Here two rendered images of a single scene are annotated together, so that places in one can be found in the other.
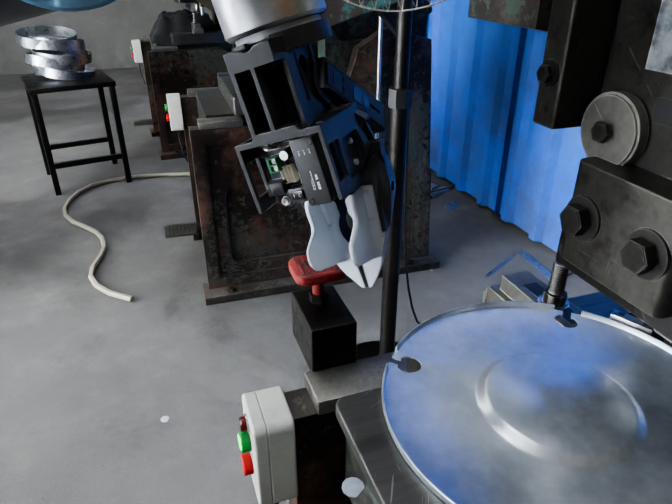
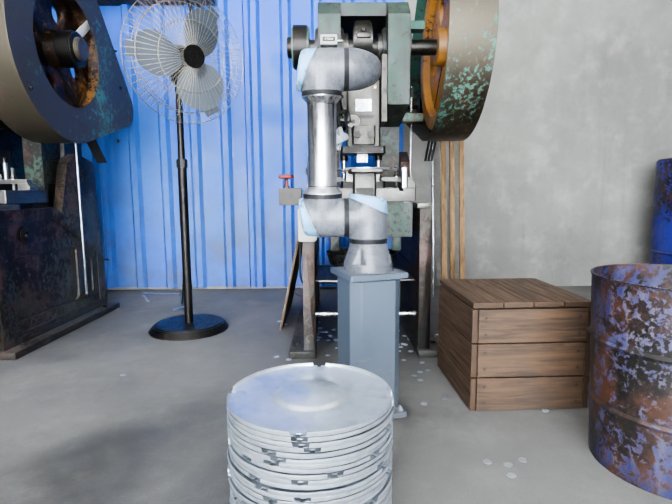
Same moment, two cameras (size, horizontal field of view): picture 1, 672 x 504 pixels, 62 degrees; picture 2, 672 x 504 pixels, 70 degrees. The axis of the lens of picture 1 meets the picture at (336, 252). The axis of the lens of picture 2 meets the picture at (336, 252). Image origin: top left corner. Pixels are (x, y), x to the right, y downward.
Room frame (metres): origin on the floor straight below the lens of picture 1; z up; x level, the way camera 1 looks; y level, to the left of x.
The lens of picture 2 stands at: (-0.20, 1.85, 0.69)
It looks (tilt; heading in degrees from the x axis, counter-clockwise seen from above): 7 degrees down; 289
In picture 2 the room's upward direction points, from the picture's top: straight up
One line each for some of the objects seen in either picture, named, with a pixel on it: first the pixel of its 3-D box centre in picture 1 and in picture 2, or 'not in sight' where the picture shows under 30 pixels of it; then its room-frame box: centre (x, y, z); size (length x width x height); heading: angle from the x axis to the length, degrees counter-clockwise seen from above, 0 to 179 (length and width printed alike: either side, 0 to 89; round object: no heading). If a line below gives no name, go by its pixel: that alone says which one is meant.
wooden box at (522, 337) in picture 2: not in sight; (506, 337); (-0.25, 0.12, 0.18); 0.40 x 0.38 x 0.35; 111
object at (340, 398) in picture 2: not in sight; (310, 393); (0.10, 1.10, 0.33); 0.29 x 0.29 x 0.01
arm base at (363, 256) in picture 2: not in sight; (368, 253); (0.16, 0.45, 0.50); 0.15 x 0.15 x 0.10
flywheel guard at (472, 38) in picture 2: not in sight; (432, 54); (0.11, -0.51, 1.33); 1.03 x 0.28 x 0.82; 109
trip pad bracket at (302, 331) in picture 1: (323, 359); (291, 209); (0.61, 0.02, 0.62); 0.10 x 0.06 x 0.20; 19
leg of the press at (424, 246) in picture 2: not in sight; (413, 239); (0.18, -0.52, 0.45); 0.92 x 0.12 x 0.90; 109
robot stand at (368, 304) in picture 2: not in sight; (367, 340); (0.16, 0.45, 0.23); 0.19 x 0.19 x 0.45; 38
